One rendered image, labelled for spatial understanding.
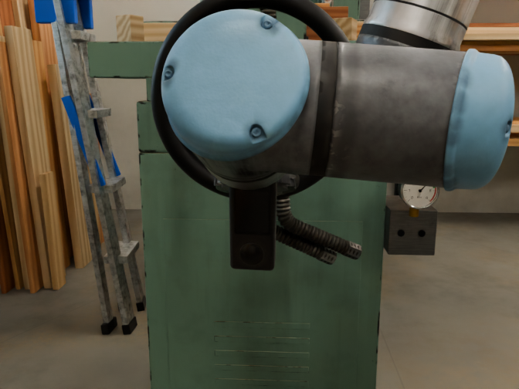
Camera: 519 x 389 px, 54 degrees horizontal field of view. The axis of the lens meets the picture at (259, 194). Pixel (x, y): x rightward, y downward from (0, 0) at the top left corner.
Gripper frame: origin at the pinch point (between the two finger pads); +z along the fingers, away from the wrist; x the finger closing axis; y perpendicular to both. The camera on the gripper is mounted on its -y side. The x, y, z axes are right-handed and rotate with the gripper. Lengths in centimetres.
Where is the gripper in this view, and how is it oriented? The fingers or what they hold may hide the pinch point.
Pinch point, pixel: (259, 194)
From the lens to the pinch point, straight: 65.6
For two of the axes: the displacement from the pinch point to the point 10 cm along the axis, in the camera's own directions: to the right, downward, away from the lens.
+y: 0.2, -9.9, 1.3
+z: 0.5, 1.3, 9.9
